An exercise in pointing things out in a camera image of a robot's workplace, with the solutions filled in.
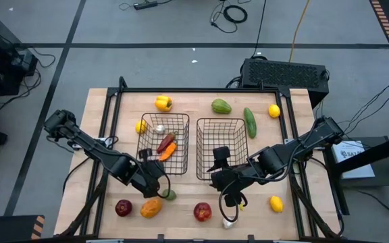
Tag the orange lumpy vegetable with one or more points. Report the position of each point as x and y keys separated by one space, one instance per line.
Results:
x=151 y=208

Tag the black equipment cart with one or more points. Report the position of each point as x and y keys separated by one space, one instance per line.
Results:
x=2 y=57

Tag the black side stand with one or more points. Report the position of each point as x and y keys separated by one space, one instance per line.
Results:
x=377 y=152

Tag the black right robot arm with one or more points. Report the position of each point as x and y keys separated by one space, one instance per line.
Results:
x=302 y=143

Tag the red yellow apple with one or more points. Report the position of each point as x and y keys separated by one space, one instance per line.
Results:
x=202 y=212

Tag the orange carrot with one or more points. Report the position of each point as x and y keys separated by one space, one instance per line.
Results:
x=168 y=152

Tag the white printed sheet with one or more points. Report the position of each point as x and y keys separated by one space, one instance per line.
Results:
x=356 y=165

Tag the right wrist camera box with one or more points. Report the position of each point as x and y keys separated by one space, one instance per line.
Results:
x=221 y=153

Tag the black perforated computer case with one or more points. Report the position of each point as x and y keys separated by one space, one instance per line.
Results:
x=282 y=74

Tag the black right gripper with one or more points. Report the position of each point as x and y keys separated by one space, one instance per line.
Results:
x=230 y=180

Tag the white teal connector box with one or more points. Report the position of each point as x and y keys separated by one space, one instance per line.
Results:
x=100 y=139

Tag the dark red apple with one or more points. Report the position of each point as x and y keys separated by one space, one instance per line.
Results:
x=123 y=208

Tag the yellow bell pepper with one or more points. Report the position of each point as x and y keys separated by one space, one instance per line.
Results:
x=163 y=103

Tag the yellow lemon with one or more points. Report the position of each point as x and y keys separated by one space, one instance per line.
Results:
x=140 y=127
x=274 y=111
x=277 y=204

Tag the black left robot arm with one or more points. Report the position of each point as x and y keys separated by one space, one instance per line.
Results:
x=90 y=146

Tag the red chili pepper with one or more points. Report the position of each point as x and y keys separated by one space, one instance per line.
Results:
x=166 y=142

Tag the black frame corner brace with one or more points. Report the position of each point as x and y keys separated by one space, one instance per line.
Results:
x=123 y=84

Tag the green bell pepper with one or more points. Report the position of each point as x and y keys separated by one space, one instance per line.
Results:
x=221 y=106

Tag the black metal table frame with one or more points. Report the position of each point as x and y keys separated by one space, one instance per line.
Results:
x=198 y=90

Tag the white garlic bulb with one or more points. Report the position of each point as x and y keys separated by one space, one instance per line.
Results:
x=159 y=129
x=229 y=223

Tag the black power strip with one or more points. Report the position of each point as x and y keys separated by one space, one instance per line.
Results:
x=145 y=5

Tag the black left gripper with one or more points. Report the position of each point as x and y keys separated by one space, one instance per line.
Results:
x=147 y=180

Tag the green lime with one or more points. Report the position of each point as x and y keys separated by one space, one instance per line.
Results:
x=171 y=195

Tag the green cucumber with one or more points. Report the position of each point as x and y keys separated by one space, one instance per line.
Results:
x=250 y=122

